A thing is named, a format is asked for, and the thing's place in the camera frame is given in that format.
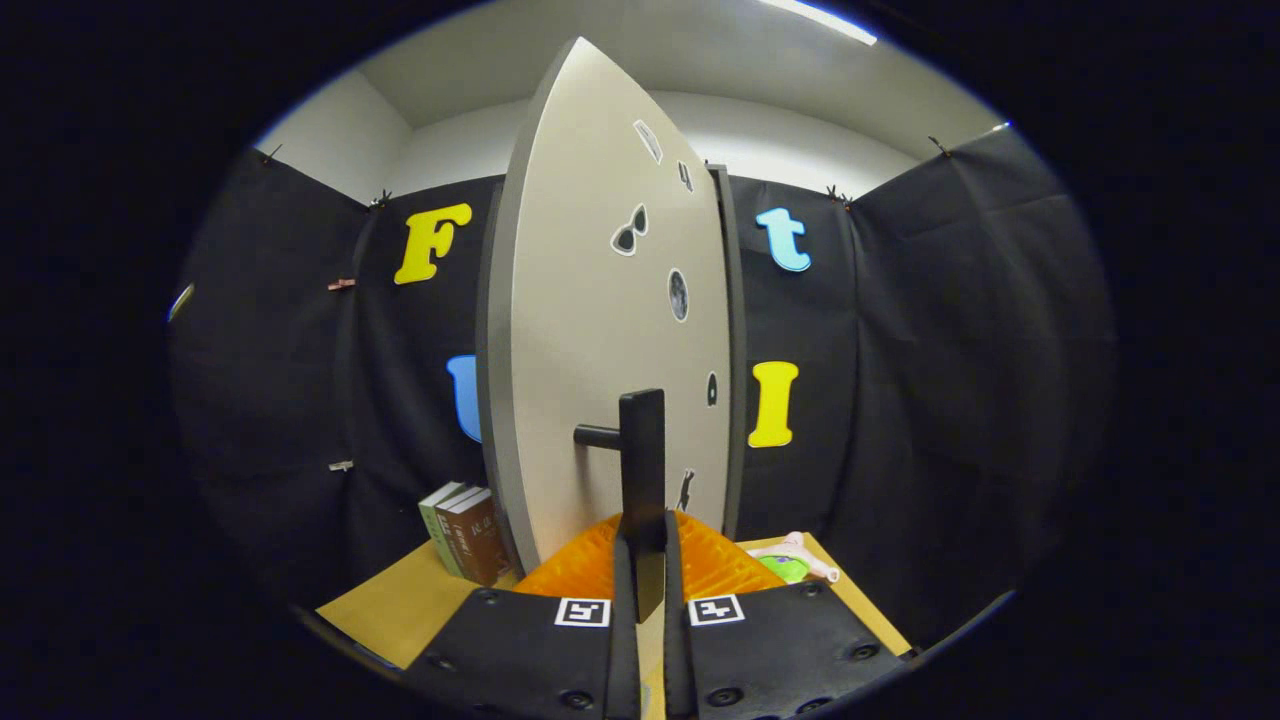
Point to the long ceiling light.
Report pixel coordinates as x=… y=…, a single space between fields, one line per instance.
x=820 y=18

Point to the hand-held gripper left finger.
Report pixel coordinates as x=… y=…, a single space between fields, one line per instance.
x=624 y=640

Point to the brown book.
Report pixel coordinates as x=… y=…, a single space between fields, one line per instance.
x=480 y=540

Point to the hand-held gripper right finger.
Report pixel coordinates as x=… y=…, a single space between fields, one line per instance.
x=676 y=650

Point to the black backdrop cloth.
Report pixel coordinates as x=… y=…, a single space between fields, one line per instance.
x=900 y=400

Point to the pink and green toy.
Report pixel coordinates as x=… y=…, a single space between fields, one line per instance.
x=790 y=568

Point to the black cloth clip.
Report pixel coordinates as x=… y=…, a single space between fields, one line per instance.
x=380 y=200
x=939 y=147
x=272 y=154
x=838 y=196

